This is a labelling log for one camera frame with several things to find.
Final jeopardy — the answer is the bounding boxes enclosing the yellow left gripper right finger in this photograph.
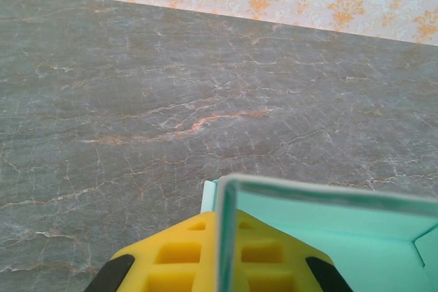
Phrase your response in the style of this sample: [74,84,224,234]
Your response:
[235,209,354,292]

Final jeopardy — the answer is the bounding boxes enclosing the light teal cloth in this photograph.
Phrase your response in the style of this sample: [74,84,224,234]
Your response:
[201,173,438,292]

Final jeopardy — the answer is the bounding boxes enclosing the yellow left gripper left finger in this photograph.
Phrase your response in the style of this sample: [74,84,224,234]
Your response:
[92,211,220,292]

